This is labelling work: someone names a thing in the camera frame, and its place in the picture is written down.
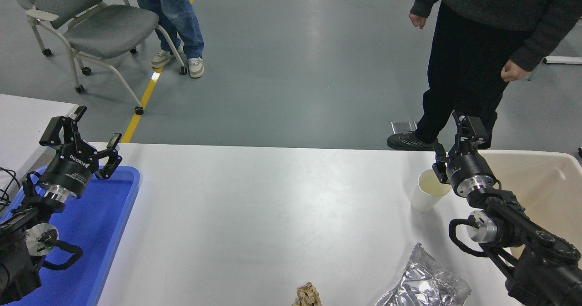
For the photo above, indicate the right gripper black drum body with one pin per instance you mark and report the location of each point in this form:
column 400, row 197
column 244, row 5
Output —
column 468, row 167

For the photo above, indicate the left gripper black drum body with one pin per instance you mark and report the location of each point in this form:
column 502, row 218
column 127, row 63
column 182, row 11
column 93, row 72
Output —
column 72, row 167

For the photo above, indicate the white paper cup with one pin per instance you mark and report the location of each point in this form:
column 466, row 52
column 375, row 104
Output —
column 423, row 199

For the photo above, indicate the silver foil tray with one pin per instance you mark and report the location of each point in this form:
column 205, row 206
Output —
column 423, row 283

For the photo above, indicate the tan paper ball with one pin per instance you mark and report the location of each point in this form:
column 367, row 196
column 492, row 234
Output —
column 308, row 296

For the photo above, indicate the person's left hand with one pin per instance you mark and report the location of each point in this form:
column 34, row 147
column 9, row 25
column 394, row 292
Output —
column 514, row 72

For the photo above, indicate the person's right hand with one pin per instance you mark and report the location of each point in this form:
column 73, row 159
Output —
column 417, row 20

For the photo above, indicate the silver floor socket plate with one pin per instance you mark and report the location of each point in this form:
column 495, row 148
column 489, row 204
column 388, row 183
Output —
column 402, row 126

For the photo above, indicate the person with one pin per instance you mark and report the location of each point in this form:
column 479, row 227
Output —
column 468, row 69
column 175, row 15

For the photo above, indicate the blue plastic tray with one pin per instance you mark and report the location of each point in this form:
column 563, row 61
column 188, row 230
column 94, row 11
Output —
column 100, row 233

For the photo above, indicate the large pale beige bin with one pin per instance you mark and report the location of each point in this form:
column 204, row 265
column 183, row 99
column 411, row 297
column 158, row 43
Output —
column 545, row 178

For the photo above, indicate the white stand base bar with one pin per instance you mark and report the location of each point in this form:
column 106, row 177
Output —
column 564, row 60

